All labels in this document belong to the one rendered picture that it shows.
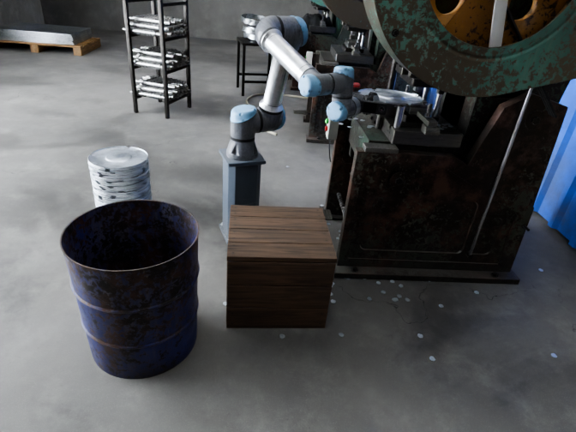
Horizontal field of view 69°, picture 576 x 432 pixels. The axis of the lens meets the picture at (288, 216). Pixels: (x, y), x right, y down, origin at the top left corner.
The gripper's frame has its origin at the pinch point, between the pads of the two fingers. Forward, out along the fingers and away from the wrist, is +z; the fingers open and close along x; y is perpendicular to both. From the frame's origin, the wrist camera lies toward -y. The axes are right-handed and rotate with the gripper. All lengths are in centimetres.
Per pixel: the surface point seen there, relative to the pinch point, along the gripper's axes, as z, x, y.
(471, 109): 16.1, -2.0, -34.8
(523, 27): -3, -35, -46
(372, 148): -15.3, 15.9, -7.7
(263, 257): -71, 47, 2
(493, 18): -16, -37, -38
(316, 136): 130, 71, 100
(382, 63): 154, 6, 64
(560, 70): 0, -24, -61
